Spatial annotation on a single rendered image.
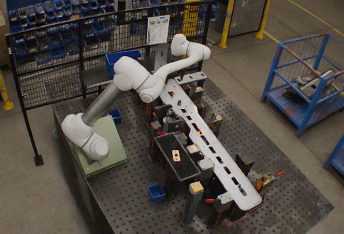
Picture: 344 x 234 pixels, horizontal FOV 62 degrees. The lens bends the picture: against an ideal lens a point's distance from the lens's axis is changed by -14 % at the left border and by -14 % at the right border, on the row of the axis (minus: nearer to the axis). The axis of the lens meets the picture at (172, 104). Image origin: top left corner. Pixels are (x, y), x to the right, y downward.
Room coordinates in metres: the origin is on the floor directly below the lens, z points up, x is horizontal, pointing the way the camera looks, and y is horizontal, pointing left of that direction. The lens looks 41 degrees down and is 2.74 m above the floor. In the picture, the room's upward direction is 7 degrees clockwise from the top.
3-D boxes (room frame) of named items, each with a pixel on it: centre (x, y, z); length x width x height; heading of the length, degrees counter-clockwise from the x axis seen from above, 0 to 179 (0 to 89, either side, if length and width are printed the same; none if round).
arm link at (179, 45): (2.09, 0.00, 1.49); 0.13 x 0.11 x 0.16; 77
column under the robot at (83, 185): (1.53, 0.54, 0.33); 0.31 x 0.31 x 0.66; 36
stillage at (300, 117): (3.45, -1.90, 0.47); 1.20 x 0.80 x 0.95; 125
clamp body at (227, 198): (1.11, -0.40, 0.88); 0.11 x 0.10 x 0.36; 122
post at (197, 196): (1.11, -0.20, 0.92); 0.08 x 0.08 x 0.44; 32
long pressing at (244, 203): (1.69, -0.25, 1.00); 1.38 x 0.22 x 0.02; 32
